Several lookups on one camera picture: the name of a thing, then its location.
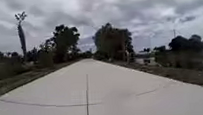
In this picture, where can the low dark bushes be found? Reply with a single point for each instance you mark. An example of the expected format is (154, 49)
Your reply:
(4, 65)

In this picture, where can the large dense tree cluster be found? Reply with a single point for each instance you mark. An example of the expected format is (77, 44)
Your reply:
(112, 41)

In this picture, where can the thin pole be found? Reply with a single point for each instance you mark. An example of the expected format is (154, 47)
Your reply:
(174, 33)

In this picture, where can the dark trees and bushes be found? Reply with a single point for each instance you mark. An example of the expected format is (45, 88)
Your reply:
(184, 47)

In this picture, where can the pale concrete road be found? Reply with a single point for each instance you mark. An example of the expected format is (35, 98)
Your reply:
(111, 93)

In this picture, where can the dark leafy tree cluster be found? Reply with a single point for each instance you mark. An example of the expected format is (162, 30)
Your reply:
(64, 40)

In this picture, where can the dry grass verge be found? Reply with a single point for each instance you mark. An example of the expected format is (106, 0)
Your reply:
(183, 74)

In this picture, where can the tall thin bare tree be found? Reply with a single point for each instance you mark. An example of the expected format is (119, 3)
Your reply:
(22, 37)

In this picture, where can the grass verge with dirt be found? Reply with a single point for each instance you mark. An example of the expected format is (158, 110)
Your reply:
(14, 81)

